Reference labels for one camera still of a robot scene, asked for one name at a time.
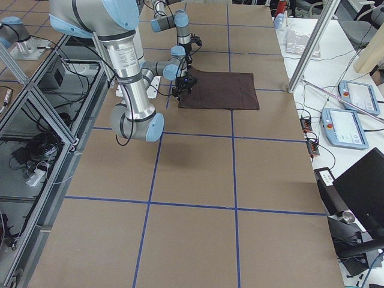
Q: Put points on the white power strip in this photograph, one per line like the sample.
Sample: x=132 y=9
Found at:
x=36 y=177

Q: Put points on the aluminium frame post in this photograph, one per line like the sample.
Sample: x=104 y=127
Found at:
x=321 y=25

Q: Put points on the blue teach pendant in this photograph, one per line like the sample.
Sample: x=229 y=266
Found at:
x=343 y=129
x=359 y=94

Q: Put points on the orange terminal block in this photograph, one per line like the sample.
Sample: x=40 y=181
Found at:
x=306 y=125

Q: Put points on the brown paper table cover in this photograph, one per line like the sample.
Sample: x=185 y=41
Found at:
x=223 y=199

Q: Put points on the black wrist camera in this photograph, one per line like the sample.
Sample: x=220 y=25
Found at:
x=195 y=39

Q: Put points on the clear plastic bag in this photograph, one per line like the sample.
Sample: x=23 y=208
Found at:
x=295 y=42

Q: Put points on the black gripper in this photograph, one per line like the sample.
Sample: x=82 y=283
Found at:
x=188 y=54
x=182 y=81

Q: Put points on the aluminium frame table rail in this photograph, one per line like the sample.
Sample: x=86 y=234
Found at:
x=45 y=125

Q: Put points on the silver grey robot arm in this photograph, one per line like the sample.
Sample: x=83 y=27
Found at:
x=114 y=23
x=165 y=19

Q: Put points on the dark brown t-shirt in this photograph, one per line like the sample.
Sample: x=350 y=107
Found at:
x=220 y=90

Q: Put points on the far blue teach pendant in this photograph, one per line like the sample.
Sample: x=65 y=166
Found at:
x=359 y=94

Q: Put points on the black monitor on stand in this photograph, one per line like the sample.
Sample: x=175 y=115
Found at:
x=361 y=189

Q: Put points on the black labelled box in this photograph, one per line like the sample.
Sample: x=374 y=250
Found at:
x=329 y=195

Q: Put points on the red cylinder tube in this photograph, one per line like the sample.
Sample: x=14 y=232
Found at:
x=281 y=7

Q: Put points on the near blue teach pendant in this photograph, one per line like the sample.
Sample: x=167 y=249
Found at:
x=343 y=129

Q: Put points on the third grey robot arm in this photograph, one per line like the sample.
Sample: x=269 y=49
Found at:
x=27 y=47

